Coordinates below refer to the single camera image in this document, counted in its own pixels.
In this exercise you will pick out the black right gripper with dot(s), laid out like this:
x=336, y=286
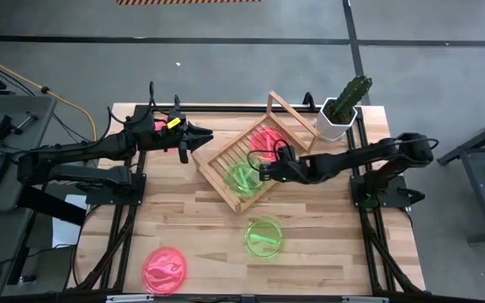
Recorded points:
x=291, y=171

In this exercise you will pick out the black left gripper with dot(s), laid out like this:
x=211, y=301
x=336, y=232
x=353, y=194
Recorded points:
x=150, y=139

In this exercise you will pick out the green translucent plastic plate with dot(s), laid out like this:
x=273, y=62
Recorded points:
x=242, y=181
x=263, y=240

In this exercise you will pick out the pink translucent plastic plate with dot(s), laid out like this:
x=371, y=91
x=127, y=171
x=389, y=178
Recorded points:
x=263, y=141
x=160, y=125
x=164, y=271

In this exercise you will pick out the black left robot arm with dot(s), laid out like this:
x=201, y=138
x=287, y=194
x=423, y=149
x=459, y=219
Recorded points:
x=78, y=155

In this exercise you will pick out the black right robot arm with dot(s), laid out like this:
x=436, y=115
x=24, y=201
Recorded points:
x=373, y=157

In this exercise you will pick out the white hexagonal plant pot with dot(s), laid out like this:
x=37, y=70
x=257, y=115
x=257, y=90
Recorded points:
x=328, y=128

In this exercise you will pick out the green cactus plant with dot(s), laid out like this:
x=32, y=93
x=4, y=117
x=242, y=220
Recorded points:
x=352, y=94

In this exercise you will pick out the white paper sheet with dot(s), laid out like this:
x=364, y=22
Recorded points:
x=65, y=227

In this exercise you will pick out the black tool on desk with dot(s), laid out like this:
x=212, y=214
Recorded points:
x=6, y=124

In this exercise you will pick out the black metal stand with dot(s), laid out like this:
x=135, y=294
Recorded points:
x=482, y=168

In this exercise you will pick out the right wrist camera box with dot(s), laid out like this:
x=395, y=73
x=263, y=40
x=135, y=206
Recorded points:
x=284, y=153

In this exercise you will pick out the wooden slatted shelf frame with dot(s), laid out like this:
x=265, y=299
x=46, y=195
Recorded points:
x=225, y=155

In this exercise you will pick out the black aluminium table frame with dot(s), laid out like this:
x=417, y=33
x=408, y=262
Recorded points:
x=377, y=252

